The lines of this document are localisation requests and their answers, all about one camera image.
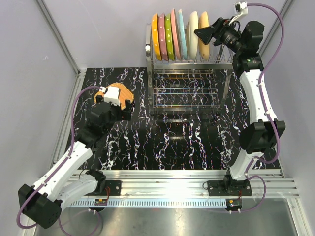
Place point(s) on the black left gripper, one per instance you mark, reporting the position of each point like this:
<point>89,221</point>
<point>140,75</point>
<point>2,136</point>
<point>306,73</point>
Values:
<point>123,115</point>

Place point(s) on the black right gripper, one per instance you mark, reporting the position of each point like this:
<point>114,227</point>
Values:
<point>216,31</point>

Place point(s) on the yellow-orange round plate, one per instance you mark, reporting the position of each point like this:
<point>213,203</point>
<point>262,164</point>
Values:
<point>204,49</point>

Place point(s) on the cream white round plate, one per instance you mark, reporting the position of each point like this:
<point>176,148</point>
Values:
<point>192,37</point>

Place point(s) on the beige blue leaf plate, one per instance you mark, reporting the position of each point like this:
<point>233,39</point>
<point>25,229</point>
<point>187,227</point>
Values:
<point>182,35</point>

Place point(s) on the beige pink leaf plate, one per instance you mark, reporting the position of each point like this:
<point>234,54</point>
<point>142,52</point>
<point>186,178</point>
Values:
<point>175,35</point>

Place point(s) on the yellow-green dotted scalloped plate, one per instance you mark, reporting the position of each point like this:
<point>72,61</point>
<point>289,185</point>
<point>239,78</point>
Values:
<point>169,38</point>

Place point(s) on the pink dotted scalloped plate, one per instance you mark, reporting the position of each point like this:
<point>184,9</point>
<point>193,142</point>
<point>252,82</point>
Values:
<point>162,38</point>

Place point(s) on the orange dotted scalloped plate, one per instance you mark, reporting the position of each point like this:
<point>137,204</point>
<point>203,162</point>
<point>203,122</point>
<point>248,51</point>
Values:
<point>155,36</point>

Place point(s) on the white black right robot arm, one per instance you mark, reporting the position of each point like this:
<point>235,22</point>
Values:
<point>264,130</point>

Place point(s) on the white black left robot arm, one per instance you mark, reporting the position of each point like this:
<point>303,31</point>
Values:
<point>44,201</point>

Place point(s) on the tan plates under leaf plate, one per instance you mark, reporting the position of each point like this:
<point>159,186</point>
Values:
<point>125,94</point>

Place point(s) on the stainless steel dish rack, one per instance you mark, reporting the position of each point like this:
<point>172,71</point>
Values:
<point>187,85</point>

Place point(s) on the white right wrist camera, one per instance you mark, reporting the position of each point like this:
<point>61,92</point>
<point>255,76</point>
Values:
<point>241,10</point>

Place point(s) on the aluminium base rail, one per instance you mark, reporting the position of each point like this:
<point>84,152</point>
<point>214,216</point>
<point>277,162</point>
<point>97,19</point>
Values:
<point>191,183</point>

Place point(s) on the white slotted cable duct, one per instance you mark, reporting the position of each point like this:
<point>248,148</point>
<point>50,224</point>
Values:
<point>150,203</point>

